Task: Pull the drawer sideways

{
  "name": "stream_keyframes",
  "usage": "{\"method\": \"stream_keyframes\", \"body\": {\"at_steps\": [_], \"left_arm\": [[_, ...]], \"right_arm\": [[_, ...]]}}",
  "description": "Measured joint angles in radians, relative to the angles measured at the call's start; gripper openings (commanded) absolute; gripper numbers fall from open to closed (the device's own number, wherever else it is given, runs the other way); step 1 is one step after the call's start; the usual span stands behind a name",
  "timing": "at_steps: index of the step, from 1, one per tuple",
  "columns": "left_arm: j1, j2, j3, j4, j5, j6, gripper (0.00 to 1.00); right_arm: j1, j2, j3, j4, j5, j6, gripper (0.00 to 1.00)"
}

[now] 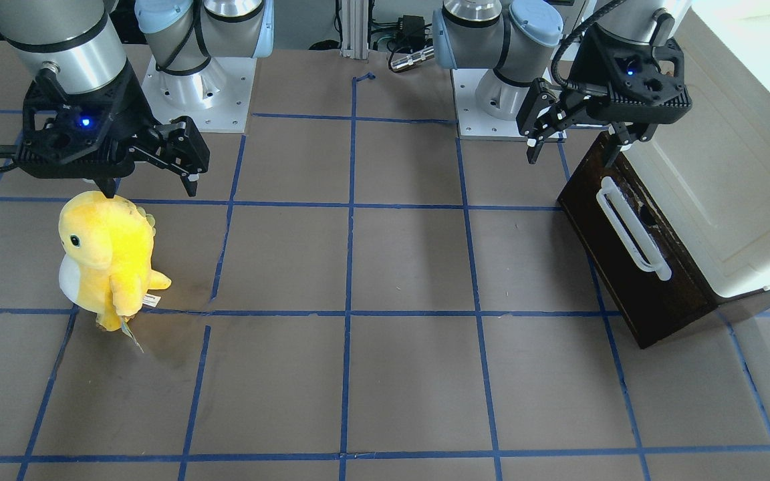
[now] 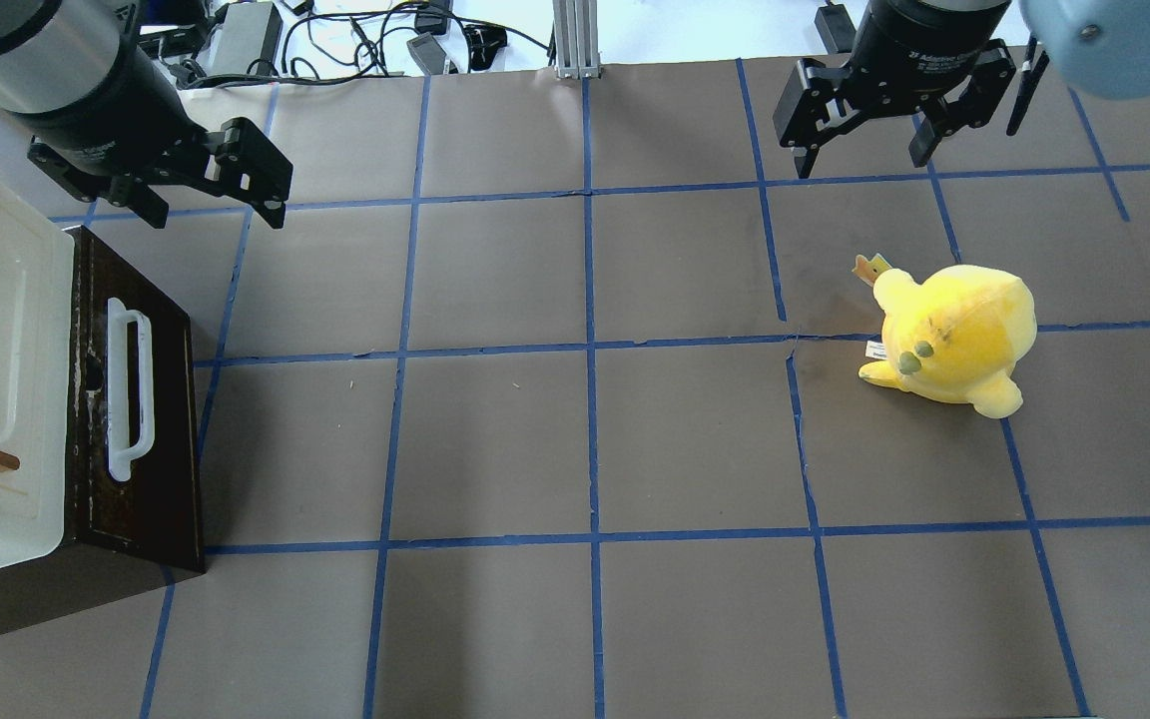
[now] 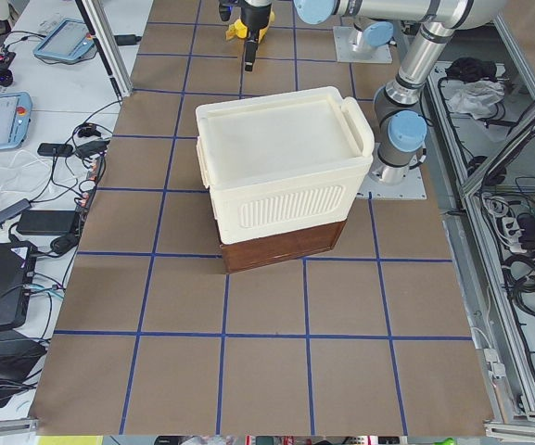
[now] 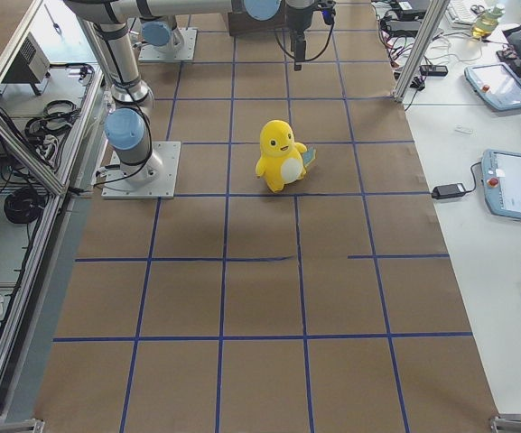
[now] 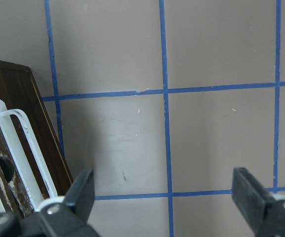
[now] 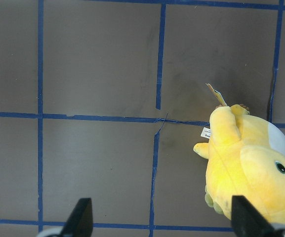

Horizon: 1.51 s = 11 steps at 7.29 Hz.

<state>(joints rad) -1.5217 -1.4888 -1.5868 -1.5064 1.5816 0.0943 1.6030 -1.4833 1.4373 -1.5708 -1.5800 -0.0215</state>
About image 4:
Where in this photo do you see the near teach pendant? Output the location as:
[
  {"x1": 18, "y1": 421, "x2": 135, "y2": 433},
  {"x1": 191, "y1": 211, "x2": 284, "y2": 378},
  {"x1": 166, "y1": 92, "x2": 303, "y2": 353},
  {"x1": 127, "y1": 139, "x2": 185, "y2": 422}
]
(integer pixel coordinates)
[{"x1": 481, "y1": 149, "x2": 521, "y2": 220}]

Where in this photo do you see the yellow liquid bottle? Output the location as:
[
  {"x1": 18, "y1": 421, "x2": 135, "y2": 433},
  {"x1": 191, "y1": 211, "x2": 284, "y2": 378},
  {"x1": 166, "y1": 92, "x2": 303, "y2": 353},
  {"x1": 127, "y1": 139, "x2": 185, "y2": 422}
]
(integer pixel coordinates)
[{"x1": 470, "y1": 4, "x2": 505, "y2": 40}]

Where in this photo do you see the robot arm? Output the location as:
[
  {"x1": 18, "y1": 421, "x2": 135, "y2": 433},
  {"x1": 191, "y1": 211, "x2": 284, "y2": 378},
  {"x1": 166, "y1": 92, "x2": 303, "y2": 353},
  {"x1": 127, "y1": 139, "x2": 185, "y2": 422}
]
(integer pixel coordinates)
[
  {"x1": 65, "y1": 1, "x2": 280, "y2": 187},
  {"x1": 140, "y1": 15, "x2": 184, "y2": 54}
]

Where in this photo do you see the far teach pendant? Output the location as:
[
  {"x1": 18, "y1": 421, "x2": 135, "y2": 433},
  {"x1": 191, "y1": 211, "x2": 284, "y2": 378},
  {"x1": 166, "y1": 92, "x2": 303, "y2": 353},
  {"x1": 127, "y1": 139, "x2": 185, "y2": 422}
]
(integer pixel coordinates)
[{"x1": 464, "y1": 63, "x2": 521, "y2": 111}]

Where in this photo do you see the black power adapter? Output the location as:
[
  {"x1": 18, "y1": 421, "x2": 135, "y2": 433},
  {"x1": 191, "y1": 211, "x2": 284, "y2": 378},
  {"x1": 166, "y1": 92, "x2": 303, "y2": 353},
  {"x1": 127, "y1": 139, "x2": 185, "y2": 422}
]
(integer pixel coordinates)
[{"x1": 431, "y1": 183, "x2": 467, "y2": 200}]

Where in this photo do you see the black cable coil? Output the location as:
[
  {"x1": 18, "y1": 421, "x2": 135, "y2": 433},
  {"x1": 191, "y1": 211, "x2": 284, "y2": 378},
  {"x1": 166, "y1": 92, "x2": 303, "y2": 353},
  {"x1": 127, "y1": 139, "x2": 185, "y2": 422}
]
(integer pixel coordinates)
[{"x1": 4, "y1": 187, "x2": 45, "y2": 225}]

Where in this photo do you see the grey control box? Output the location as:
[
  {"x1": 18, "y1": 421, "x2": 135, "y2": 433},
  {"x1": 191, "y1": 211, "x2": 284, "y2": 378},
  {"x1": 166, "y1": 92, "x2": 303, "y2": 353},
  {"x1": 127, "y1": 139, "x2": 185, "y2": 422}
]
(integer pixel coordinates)
[{"x1": 2, "y1": 32, "x2": 51, "y2": 96}]

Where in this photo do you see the aluminium frame post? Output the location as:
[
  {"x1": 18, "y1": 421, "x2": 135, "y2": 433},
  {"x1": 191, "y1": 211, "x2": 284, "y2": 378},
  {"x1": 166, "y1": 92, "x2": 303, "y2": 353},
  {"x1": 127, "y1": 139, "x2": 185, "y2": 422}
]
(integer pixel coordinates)
[{"x1": 393, "y1": 0, "x2": 449, "y2": 102}]

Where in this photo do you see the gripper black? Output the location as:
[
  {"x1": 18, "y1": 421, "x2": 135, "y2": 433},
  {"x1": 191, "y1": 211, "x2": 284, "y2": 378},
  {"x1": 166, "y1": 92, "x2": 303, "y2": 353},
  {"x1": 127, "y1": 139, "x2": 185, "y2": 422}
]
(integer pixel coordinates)
[{"x1": 285, "y1": 0, "x2": 314, "y2": 71}]

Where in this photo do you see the brown wooden drawer cabinet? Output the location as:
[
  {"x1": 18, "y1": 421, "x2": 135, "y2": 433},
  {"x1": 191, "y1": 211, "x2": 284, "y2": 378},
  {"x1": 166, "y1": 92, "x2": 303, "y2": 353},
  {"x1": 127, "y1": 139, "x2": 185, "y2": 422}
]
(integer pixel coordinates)
[{"x1": 222, "y1": 11, "x2": 285, "y2": 36}]

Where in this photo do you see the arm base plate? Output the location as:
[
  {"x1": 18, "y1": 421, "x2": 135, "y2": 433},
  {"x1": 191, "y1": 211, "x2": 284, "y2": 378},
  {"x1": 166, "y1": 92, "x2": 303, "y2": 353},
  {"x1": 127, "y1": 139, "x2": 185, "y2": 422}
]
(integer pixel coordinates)
[
  {"x1": 101, "y1": 141, "x2": 181, "y2": 199},
  {"x1": 139, "y1": 27, "x2": 198, "y2": 63}
]

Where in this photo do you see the teach pendant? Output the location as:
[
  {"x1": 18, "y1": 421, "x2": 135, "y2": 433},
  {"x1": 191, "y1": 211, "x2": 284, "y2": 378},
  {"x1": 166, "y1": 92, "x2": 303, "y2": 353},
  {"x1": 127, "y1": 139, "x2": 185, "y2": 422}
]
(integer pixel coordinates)
[
  {"x1": 481, "y1": 149, "x2": 521, "y2": 220},
  {"x1": 464, "y1": 63, "x2": 521, "y2": 111}
]

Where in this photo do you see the yellow plush toy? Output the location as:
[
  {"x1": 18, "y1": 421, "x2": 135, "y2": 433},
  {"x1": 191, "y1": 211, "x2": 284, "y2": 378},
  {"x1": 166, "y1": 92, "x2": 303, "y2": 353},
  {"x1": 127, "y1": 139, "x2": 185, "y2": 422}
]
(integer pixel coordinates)
[{"x1": 255, "y1": 120, "x2": 316, "y2": 193}]

